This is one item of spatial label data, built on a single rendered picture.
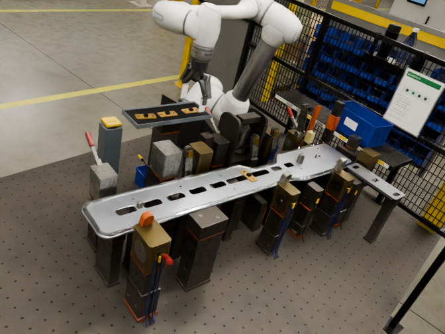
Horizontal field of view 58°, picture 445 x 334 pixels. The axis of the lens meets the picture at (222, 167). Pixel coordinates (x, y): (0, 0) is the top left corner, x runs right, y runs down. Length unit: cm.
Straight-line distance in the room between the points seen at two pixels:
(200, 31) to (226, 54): 297
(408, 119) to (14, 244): 199
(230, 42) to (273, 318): 342
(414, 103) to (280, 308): 132
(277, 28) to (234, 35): 243
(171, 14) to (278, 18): 62
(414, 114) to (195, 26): 131
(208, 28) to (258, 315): 111
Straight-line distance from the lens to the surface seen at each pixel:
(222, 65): 464
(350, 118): 235
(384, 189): 205
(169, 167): 157
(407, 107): 240
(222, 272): 169
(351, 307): 181
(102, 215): 140
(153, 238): 124
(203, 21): 162
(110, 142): 161
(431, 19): 856
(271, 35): 210
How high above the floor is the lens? 192
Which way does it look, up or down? 32 degrees down
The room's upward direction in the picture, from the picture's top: 15 degrees clockwise
